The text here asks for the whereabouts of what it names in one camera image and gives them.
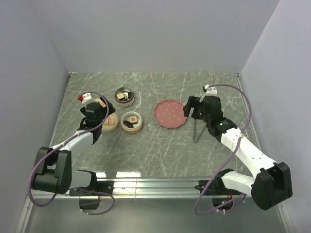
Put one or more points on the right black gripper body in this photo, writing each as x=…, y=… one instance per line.
x=198, y=113

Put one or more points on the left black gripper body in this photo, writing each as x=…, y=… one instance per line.
x=103, y=111

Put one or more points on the cream lid with pink handle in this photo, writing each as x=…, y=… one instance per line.
x=111, y=123

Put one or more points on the tan sushi piece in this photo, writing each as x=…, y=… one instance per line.
x=120, y=96

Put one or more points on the steel lunch box bowl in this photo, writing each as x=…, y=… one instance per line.
x=125, y=103

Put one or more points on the metal tongs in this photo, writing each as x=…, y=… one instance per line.
x=197, y=136

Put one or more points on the dark brown food piece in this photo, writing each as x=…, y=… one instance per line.
x=128, y=124

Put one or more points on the orange topped sushi piece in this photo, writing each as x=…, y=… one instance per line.
x=133, y=119

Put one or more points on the pink lunch box tier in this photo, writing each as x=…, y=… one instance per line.
x=137, y=126

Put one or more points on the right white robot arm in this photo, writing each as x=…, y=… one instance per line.
x=270, y=182

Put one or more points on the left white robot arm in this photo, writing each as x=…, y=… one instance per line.
x=52, y=170

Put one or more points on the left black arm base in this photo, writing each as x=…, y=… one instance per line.
x=96, y=198

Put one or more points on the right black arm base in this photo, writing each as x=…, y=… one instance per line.
x=217, y=188

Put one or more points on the pink scalloped plate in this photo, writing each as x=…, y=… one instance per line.
x=169, y=113

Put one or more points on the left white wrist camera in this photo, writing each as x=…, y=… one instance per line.
x=86, y=98

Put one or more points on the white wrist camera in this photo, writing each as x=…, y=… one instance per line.
x=209, y=90
x=86, y=98

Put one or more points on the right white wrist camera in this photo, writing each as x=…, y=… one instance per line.
x=209, y=90

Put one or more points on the aluminium mounting rail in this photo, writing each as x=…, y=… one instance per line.
x=147, y=188

